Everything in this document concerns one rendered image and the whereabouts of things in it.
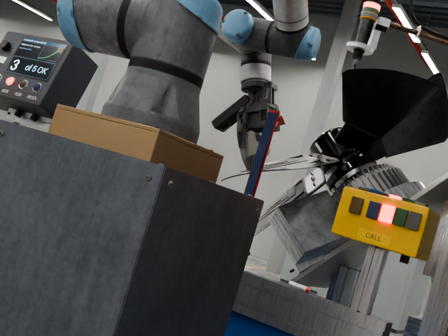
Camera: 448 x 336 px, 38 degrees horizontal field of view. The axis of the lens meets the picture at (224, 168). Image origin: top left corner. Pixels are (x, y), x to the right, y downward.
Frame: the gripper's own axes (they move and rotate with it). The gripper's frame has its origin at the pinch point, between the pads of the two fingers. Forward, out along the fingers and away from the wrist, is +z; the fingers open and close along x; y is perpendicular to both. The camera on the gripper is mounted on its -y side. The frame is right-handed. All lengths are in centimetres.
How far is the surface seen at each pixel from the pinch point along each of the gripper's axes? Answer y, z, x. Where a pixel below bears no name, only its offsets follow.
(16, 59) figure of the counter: -56, -28, -23
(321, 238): 15.5, 17.0, 8.9
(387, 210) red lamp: 40.0, 15.4, -23.9
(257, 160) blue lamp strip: 11.5, 3.0, -17.5
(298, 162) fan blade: 9.6, -1.8, 9.1
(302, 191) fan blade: 4.0, 2.5, 25.6
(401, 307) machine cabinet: -139, 42, 719
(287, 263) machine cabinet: -298, -14, 720
